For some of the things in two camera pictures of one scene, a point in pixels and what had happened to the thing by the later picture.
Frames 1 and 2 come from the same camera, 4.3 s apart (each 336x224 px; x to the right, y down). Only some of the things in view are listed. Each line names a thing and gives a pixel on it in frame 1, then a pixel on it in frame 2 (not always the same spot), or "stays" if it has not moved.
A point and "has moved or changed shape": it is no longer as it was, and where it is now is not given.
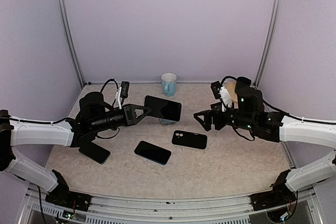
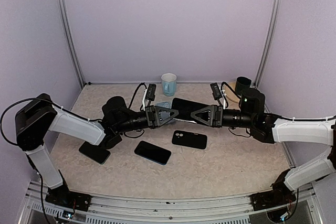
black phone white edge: [163, 108] has moved or changed shape
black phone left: [95, 152] stays
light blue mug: [169, 83] stays
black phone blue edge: [155, 153] stays
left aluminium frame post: [62, 4] stays
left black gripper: [129, 114] → [150, 109]
